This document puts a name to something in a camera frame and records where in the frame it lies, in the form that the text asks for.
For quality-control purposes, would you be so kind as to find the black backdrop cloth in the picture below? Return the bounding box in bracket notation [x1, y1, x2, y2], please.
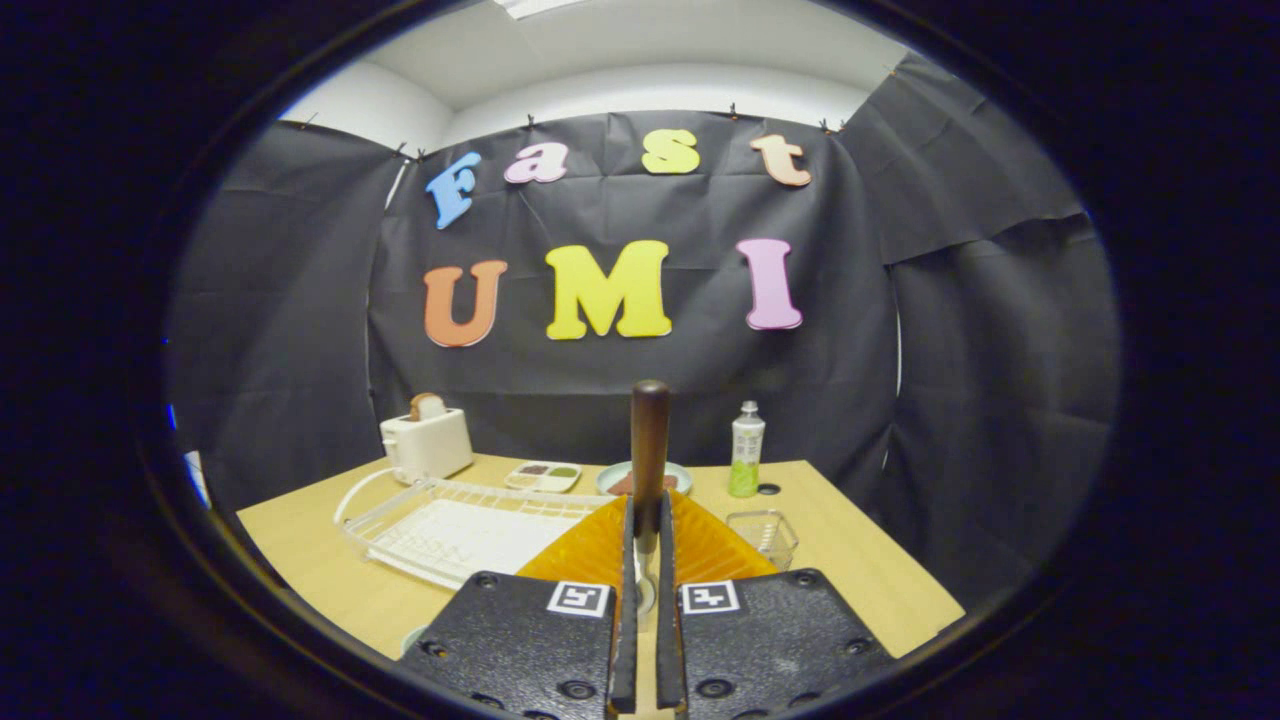
[165, 50, 1121, 611]

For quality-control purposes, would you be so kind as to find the clear square basket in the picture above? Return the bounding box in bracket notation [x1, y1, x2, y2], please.
[726, 509, 800, 571]

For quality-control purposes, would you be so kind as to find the white wire dish rack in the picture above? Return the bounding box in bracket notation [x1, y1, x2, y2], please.
[333, 466, 616, 591]

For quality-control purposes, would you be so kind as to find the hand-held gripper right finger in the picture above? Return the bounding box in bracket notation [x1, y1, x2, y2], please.
[655, 488, 896, 720]

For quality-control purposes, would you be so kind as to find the green drink bottle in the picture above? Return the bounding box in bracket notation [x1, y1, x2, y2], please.
[728, 401, 767, 499]

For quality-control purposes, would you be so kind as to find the white divided sauce tray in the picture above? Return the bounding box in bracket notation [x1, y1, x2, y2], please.
[503, 461, 583, 494]

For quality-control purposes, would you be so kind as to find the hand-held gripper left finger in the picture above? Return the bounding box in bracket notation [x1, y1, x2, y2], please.
[395, 490, 639, 720]

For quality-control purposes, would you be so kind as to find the wooden handled spoon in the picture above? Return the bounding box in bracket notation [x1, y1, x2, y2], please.
[630, 379, 673, 616]

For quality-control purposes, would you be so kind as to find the white toaster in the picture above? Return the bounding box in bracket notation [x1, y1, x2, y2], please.
[380, 405, 475, 483]

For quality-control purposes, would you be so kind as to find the small plate with meat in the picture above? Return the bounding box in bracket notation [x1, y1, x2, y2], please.
[596, 461, 694, 498]

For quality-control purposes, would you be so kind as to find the ceiling light panel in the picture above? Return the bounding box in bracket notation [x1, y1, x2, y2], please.
[495, 0, 591, 21]

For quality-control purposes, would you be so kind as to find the white drip tray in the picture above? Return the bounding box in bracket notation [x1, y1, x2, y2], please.
[375, 498, 601, 589]

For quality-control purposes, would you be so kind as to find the pale green plate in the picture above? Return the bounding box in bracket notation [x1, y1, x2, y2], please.
[400, 572, 661, 658]

